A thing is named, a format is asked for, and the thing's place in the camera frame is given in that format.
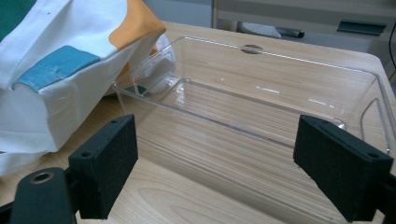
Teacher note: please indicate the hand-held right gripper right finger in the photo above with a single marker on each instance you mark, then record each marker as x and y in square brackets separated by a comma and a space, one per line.
[339, 168]

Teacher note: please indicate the clear plastic tray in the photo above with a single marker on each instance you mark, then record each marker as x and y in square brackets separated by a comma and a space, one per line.
[236, 102]

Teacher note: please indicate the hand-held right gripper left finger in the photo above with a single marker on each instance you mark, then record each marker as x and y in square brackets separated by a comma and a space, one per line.
[104, 168]

